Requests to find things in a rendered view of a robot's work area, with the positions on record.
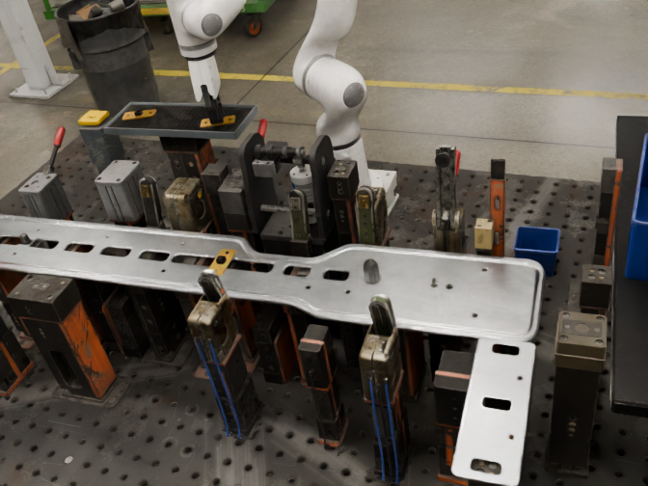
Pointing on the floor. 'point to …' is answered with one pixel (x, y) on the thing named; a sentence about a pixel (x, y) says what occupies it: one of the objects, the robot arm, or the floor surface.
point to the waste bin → (110, 50)
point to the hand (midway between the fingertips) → (215, 112)
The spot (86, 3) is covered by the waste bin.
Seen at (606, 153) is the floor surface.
